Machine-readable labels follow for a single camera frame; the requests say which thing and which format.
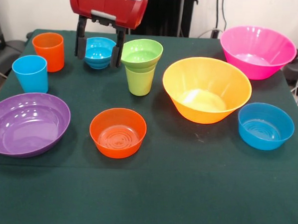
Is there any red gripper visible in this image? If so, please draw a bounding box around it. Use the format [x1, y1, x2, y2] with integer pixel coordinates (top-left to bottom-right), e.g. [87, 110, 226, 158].
[65, 0, 148, 70]

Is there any green stepped bowl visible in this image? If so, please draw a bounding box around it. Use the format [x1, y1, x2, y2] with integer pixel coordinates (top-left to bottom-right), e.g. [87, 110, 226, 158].
[120, 37, 164, 75]

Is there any orange round bowl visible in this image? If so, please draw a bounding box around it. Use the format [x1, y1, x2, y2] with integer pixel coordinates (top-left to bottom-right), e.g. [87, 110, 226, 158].
[88, 106, 149, 160]

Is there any light blue stepped bowl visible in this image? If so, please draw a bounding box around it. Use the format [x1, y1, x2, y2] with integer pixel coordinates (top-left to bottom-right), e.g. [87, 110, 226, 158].
[83, 37, 118, 71]

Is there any orange plastic cup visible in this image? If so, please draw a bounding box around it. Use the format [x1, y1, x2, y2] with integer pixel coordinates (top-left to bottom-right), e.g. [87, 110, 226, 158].
[30, 31, 67, 74]

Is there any green plastic cup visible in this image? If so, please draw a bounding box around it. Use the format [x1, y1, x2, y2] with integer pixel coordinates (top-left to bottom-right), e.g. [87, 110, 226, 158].
[124, 65, 156, 97]

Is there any blue plastic cup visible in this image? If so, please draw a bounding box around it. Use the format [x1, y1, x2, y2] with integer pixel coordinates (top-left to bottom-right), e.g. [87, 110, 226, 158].
[10, 54, 51, 95]

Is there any large purple bowl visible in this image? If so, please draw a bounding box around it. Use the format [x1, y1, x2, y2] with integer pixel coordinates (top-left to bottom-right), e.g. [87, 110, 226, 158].
[0, 90, 72, 161]

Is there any large yellow-orange bowl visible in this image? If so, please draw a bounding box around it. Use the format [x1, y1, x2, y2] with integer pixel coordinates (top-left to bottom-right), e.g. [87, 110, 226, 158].
[160, 55, 254, 127]

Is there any dark green tablecloth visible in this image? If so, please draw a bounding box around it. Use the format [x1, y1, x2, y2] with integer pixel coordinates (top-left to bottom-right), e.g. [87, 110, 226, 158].
[0, 27, 298, 224]

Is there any large pink bowl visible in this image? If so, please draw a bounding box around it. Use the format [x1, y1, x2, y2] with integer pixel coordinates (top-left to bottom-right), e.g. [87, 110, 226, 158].
[217, 24, 298, 83]

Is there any blue round bowl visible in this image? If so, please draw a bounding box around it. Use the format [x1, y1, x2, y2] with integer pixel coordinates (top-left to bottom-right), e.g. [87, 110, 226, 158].
[236, 101, 297, 152]

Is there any white cable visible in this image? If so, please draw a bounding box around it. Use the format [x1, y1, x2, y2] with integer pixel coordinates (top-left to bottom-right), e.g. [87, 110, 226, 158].
[196, 27, 223, 39]

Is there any black hanging cable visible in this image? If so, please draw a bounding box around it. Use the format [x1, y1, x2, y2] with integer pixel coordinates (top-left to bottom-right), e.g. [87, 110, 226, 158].
[215, 0, 229, 30]

